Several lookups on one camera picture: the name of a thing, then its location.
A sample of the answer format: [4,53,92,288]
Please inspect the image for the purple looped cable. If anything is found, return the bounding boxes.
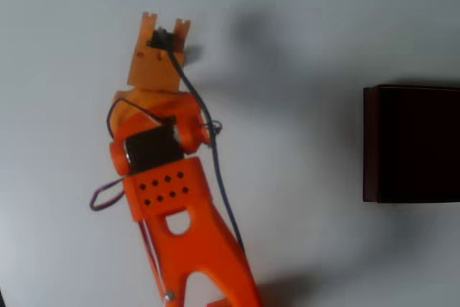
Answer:
[89,176,168,295]

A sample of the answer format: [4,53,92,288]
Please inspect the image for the dark red box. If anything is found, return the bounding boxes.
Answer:
[362,84,460,203]

